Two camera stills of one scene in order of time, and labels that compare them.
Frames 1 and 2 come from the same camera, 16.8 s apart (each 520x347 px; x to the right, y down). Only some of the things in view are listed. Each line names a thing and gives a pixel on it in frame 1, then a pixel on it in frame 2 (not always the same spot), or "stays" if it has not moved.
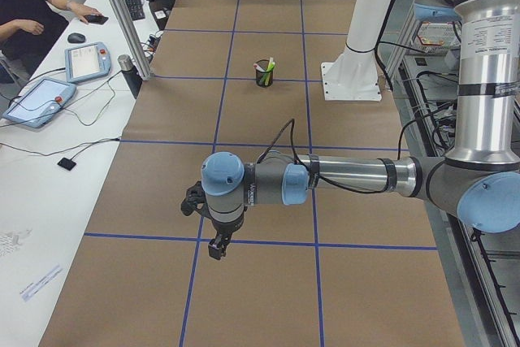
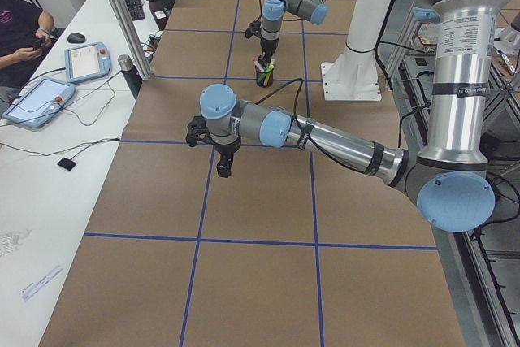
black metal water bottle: (131, 73) stays
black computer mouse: (75, 38) stays
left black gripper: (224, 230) to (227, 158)
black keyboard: (133, 2) stays
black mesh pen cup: (263, 79) stays
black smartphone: (99, 19) to (38, 42)
